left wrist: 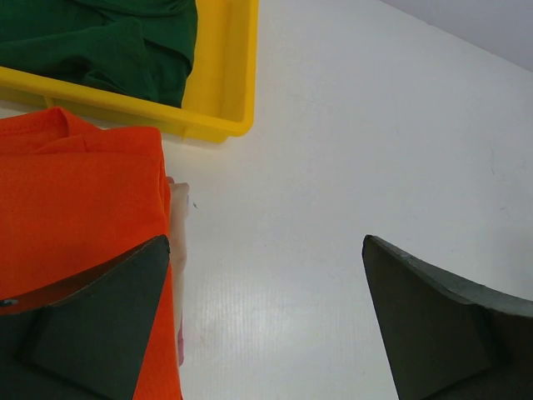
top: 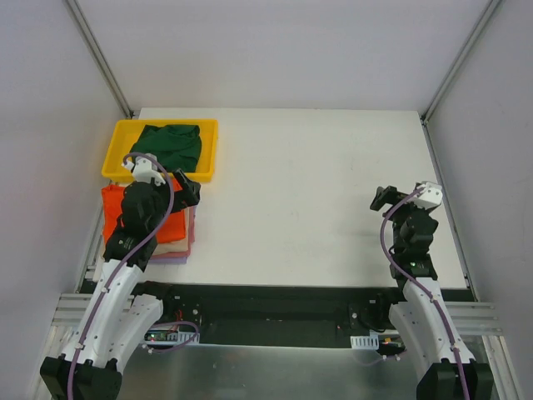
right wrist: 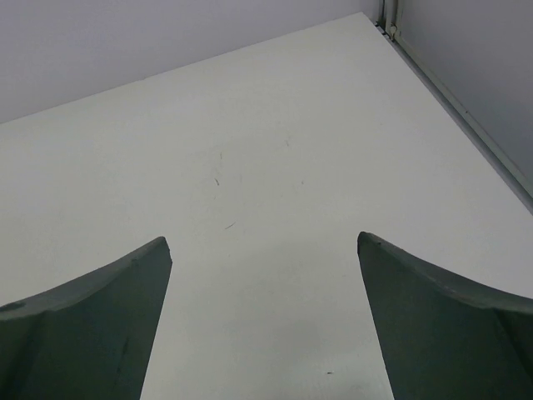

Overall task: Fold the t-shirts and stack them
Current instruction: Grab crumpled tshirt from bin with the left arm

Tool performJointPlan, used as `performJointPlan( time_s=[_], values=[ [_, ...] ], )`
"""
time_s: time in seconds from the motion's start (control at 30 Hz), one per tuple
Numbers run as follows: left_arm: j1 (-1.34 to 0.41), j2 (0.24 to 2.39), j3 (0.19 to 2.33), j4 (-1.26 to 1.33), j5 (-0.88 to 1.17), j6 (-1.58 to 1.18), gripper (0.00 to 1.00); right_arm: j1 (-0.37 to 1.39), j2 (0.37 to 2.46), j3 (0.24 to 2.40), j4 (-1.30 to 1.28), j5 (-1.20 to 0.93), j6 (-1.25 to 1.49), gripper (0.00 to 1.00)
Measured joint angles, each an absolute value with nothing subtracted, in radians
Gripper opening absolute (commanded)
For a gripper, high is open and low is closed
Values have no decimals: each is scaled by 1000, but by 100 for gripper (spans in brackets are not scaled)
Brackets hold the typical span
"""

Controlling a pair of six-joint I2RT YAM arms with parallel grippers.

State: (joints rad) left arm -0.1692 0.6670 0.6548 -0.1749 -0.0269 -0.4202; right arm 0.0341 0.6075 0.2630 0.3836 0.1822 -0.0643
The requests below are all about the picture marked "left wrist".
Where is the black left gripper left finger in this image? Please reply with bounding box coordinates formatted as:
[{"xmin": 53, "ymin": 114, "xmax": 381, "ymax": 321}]
[{"xmin": 1, "ymin": 236, "xmax": 170, "ymax": 399}]

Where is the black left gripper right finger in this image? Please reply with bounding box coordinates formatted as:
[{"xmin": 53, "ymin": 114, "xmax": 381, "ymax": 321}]
[{"xmin": 362, "ymin": 235, "xmax": 532, "ymax": 399}]

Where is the green t-shirt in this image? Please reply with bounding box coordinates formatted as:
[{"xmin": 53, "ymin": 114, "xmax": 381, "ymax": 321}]
[{"xmin": 1, "ymin": 1, "xmax": 198, "ymax": 108}]

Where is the pink folded t-shirt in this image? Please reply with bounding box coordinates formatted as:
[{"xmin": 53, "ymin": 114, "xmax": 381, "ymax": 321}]
[{"xmin": 177, "ymin": 322, "xmax": 184, "ymax": 367}]

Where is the orange folded t-shirt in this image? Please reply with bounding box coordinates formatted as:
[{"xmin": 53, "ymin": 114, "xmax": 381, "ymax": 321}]
[{"xmin": 1, "ymin": 107, "xmax": 182, "ymax": 399}]

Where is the beige folded t-shirt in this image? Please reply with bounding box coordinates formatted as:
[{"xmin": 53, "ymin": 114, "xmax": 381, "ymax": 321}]
[{"xmin": 167, "ymin": 177, "xmax": 189, "ymax": 333}]

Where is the yellow plastic tray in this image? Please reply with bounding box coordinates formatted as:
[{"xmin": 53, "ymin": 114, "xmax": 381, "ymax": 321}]
[{"xmin": 1, "ymin": 1, "xmax": 259, "ymax": 143}]

